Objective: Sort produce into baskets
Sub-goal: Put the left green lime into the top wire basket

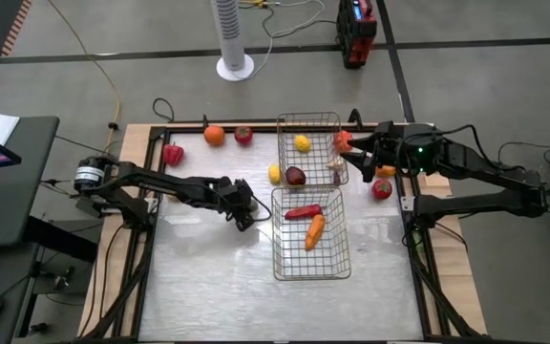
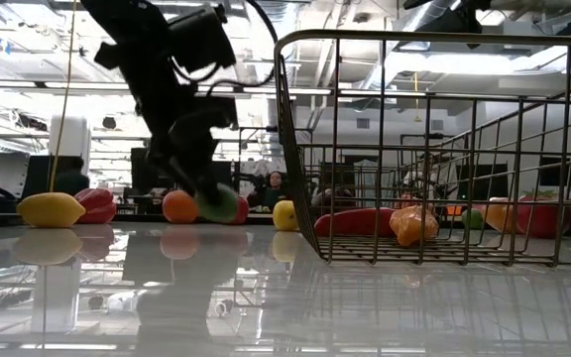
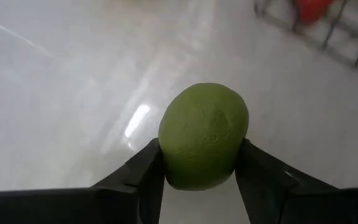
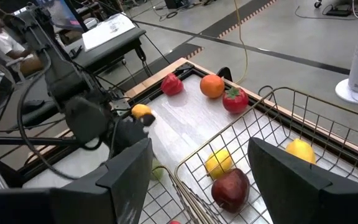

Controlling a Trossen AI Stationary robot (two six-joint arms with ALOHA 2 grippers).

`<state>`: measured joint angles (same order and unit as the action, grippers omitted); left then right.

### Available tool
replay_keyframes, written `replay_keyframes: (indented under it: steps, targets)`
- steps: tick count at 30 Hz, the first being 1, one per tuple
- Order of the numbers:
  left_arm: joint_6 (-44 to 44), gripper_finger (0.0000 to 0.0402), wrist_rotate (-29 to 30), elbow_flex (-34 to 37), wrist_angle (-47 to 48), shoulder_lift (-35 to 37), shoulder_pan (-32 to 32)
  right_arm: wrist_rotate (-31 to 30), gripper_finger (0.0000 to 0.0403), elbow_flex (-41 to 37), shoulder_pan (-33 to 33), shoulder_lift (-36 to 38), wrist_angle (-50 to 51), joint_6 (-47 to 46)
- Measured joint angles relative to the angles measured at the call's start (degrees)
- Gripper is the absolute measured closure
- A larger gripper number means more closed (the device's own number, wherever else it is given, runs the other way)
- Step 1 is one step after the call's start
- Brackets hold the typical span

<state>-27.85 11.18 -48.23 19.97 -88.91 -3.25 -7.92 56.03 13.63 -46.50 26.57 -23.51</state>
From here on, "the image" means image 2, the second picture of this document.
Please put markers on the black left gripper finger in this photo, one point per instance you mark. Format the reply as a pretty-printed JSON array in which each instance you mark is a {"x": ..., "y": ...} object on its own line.
[
  {"x": 208, "y": 186},
  {"x": 180, "y": 173}
]

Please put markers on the green pear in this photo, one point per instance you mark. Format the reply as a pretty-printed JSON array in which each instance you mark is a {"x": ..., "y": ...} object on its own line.
[{"x": 225, "y": 210}]

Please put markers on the orange fruit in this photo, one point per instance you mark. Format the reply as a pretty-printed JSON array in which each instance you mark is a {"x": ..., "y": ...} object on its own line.
[{"x": 179, "y": 207}]

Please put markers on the red round fruit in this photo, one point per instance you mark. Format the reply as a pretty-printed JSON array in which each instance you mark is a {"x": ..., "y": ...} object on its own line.
[{"x": 243, "y": 210}]

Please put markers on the yellow lemon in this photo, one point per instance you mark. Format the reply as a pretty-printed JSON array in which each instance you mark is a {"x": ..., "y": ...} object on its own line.
[
  {"x": 284, "y": 215},
  {"x": 50, "y": 210}
]

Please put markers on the red chili pepper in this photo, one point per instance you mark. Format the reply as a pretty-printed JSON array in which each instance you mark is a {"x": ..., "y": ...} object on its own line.
[{"x": 350, "y": 223}]

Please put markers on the orange carrot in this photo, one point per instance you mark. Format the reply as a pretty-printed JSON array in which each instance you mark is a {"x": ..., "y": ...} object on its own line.
[{"x": 412, "y": 225}]

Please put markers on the orange bell pepper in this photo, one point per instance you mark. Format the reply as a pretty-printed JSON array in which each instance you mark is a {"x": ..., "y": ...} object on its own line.
[{"x": 498, "y": 215}]

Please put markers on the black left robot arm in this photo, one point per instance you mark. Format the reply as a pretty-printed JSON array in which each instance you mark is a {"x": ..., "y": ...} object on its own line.
[{"x": 137, "y": 49}]

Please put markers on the person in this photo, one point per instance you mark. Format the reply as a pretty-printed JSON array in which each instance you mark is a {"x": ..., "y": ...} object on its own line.
[
  {"x": 274, "y": 187},
  {"x": 72, "y": 181}
]

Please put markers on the red bell pepper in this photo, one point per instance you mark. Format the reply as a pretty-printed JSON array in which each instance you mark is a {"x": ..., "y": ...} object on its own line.
[{"x": 98, "y": 203}]

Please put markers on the green lime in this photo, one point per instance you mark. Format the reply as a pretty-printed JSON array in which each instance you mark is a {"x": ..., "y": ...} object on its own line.
[{"x": 473, "y": 219}]

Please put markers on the red-orange bell pepper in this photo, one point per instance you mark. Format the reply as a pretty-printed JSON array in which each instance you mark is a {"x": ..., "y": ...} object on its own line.
[{"x": 543, "y": 218}]

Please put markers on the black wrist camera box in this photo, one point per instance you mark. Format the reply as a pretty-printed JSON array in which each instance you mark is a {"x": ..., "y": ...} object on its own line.
[{"x": 201, "y": 39}]

